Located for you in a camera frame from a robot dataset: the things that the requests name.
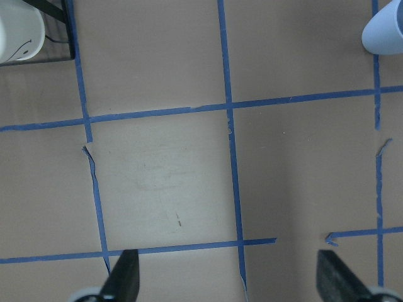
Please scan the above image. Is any light blue plastic cup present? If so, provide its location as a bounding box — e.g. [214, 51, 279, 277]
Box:
[361, 0, 402, 55]

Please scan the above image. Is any black wire rack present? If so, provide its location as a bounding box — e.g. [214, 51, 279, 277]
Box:
[1, 1, 75, 66]

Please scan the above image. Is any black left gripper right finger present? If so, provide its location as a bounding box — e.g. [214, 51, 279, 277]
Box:
[317, 250, 372, 302]

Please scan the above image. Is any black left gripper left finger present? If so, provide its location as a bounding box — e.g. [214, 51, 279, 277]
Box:
[99, 249, 140, 302]

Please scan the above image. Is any white paper cup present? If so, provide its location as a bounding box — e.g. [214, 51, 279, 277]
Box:
[1, 1, 45, 64]

